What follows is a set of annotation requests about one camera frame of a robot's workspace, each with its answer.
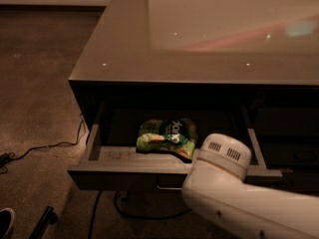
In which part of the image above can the grey drawer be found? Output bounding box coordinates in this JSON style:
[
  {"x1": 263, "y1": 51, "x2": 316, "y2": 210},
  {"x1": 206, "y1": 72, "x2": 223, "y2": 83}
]
[
  {"x1": 253, "y1": 107, "x2": 319, "y2": 136},
  {"x1": 68, "y1": 103, "x2": 282, "y2": 192}
]

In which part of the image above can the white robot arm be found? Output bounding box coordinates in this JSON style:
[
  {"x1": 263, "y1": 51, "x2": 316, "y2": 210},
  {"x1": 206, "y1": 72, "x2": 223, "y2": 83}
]
[{"x1": 182, "y1": 133, "x2": 319, "y2": 239}]

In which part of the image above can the dark cabinet with glossy top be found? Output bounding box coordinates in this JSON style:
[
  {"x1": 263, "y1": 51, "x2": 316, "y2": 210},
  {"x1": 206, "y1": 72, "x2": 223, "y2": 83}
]
[{"x1": 69, "y1": 0, "x2": 319, "y2": 193}]

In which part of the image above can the green snack bag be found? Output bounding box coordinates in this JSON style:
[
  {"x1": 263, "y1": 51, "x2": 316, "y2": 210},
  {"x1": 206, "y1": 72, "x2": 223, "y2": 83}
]
[{"x1": 137, "y1": 119, "x2": 197, "y2": 159}]

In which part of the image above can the black metal stand piece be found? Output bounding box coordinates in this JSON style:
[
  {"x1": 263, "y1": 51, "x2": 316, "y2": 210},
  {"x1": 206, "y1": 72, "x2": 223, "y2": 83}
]
[{"x1": 29, "y1": 206, "x2": 59, "y2": 239}]

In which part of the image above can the shoe with white sole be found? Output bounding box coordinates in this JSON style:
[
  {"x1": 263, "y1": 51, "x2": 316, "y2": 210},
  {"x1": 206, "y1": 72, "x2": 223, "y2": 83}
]
[{"x1": 0, "y1": 207, "x2": 15, "y2": 239}]

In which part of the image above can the thick black floor cable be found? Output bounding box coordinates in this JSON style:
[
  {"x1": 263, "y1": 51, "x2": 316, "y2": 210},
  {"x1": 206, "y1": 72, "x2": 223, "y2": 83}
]
[{"x1": 87, "y1": 190, "x2": 193, "y2": 239}]

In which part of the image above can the thin black cable with adapter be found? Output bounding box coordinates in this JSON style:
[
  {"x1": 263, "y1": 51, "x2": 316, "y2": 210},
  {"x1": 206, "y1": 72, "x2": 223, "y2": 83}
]
[{"x1": 0, "y1": 113, "x2": 86, "y2": 175}]

